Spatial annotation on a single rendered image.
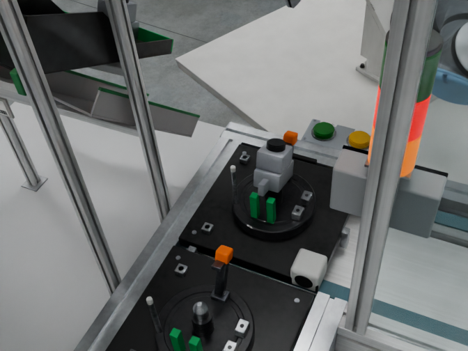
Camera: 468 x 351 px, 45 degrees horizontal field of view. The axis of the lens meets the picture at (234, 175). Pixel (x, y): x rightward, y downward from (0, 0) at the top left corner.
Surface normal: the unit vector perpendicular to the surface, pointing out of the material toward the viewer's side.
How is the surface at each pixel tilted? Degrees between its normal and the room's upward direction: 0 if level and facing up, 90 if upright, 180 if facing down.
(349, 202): 90
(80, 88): 90
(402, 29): 90
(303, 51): 0
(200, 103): 0
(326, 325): 0
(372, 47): 90
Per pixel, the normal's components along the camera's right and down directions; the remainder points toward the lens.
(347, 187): -0.42, 0.68
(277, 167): -0.44, 0.44
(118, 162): -0.07, -0.69
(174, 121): 0.82, 0.38
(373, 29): -0.79, 0.48
